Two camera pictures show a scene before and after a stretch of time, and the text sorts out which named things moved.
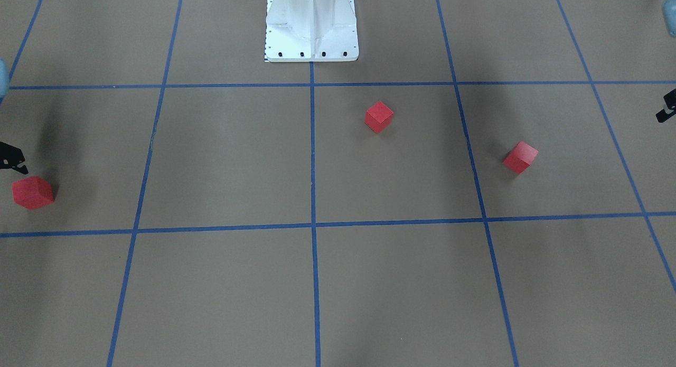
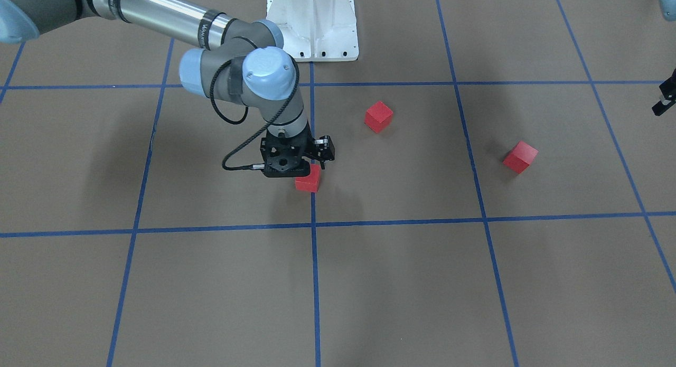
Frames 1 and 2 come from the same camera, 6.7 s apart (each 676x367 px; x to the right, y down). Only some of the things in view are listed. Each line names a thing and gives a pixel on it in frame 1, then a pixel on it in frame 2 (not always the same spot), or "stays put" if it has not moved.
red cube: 378,117 stays put
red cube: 519,158 stays put
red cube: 33,192 -> 310,182
